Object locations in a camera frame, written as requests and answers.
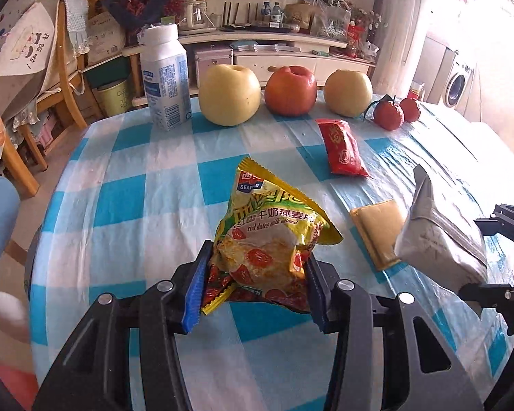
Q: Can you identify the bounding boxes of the yellow oatmeal packet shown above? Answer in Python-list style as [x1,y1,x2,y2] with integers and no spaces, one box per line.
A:
[201,157,343,315]

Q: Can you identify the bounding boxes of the pale yellow waste bin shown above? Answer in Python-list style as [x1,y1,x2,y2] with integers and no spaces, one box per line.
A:
[96,79,131,117]

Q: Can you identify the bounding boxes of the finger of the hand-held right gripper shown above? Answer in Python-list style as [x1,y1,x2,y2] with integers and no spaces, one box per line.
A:
[457,278,514,337]
[475,204,514,240]

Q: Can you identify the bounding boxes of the pale blue lace cloth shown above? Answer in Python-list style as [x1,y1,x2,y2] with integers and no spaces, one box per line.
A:
[62,0,90,54]

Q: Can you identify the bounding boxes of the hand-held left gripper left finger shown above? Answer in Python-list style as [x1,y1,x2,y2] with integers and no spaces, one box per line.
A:
[32,240,215,411]

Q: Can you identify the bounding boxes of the yellow apple right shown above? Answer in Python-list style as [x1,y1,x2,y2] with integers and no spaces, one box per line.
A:
[324,70,374,117]

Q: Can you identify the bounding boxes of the cream TV cabinet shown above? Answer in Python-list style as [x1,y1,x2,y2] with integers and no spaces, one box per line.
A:
[124,30,378,103]

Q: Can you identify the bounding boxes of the red apple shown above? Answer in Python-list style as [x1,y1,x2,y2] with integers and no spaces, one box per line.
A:
[264,65,318,117]

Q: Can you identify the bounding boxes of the white and pink cloth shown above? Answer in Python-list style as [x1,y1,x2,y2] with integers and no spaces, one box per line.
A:
[0,291,39,411]

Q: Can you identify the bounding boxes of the red snack packet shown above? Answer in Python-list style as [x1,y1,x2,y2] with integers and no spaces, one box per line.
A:
[316,119,371,179]

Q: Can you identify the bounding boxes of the white curtain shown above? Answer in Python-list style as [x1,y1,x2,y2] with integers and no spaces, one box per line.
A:
[372,0,438,99]

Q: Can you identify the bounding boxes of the clear plastic bag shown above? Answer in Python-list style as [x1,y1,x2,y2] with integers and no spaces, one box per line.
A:
[310,0,352,39]

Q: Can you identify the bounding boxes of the glass electric kettle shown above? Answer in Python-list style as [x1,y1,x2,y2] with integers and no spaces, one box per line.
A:
[182,0,217,33]

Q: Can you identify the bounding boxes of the white milk bottle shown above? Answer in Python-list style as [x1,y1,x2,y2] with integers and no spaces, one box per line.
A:
[141,23,193,133]

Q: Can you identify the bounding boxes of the red gift bag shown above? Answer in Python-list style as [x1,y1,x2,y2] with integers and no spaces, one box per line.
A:
[347,21,365,57]

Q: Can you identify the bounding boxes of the silver metal case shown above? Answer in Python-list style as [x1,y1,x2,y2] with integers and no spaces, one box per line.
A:
[194,46,233,78]

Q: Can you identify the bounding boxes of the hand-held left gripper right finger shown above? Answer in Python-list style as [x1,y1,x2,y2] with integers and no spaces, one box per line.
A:
[304,257,482,411]

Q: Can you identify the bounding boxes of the mandarin with green leaf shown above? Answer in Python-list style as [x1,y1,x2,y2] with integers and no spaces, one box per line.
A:
[362,95,405,131]

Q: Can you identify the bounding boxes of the dark wrapped flower bouquet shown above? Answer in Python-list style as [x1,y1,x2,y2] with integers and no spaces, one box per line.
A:
[103,0,185,30]

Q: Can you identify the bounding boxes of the beige paper bag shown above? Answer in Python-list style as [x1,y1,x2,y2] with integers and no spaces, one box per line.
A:
[284,2,313,30]

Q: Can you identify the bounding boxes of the beige cartoon printed cloth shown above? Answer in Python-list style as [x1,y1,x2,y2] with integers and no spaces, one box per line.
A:
[0,2,58,116]

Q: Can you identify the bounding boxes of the white washing machine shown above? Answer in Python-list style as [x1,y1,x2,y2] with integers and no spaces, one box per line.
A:
[443,58,476,108]

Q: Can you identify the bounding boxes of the blue white checked tablecloth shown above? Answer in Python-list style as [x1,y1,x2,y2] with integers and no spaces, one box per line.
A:
[28,90,514,411]

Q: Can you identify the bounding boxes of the tan flat sachet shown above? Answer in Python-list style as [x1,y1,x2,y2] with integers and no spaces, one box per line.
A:
[350,199,407,271]

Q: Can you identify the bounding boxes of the yellow apple left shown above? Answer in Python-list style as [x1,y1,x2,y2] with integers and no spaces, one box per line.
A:
[198,64,262,127]

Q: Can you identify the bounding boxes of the yellow apple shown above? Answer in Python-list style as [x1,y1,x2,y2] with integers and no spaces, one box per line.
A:
[324,70,374,117]
[198,64,262,127]

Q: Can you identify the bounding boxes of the wooden chair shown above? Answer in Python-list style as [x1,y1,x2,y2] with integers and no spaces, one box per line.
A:
[9,0,108,167]

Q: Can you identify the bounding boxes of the cardboard box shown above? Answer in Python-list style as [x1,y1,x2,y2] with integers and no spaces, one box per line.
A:
[88,13,127,65]

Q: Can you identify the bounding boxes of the small red fruit right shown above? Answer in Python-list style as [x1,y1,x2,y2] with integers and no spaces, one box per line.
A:
[399,97,421,123]

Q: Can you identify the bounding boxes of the dark green box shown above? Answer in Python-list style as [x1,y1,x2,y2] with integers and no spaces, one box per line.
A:
[86,58,131,88]

